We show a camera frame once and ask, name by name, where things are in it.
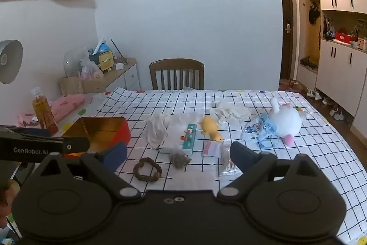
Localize white lower cabinet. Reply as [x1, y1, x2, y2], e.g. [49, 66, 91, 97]
[315, 38, 367, 131]

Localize plastic bag with pink contents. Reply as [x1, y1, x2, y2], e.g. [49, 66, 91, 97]
[80, 57, 104, 81]

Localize brown bead bracelet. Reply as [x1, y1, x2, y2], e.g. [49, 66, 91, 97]
[133, 158, 163, 182]

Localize blue printed plastic bag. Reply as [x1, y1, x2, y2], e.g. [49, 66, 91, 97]
[243, 114, 280, 149]

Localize wooden side cabinet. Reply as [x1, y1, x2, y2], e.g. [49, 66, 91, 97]
[106, 57, 138, 91]

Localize white crumpled gloves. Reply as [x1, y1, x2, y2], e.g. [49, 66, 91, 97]
[210, 100, 251, 124]

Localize clear plastic packet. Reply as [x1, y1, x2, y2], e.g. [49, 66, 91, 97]
[143, 112, 203, 148]
[219, 147, 244, 177]

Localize brown cardboard box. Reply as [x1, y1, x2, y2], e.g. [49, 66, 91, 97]
[61, 117, 132, 158]

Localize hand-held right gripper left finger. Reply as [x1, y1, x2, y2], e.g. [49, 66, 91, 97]
[37, 142, 142, 202]

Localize pink patterned cloth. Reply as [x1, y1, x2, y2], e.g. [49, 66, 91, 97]
[17, 93, 86, 127]

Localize wooden chair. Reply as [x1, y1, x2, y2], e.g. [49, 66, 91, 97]
[149, 59, 205, 91]

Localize tissue pack with teal edge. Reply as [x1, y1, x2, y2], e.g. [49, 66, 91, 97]
[158, 122, 198, 155]

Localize yellow plush toy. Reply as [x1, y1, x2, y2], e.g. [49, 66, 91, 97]
[200, 116, 224, 143]

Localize white plush unicorn toy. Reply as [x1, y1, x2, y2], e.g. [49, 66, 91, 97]
[268, 97, 312, 146]

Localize pink and white packet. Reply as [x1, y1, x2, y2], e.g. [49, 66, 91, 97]
[201, 141, 223, 158]

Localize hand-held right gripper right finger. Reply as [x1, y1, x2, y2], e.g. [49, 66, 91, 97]
[219, 142, 323, 201]

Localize small grey fuzzy toy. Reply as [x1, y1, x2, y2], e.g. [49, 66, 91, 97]
[169, 150, 192, 169]

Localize orange snack packet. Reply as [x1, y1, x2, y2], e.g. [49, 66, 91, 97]
[31, 87, 59, 135]

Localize red storage box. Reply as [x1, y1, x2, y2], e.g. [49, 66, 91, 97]
[334, 32, 356, 43]

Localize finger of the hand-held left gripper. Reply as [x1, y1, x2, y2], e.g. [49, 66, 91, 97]
[0, 136, 90, 163]
[0, 126, 53, 138]

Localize dark brown door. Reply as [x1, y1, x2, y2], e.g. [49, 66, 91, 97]
[279, 0, 296, 81]

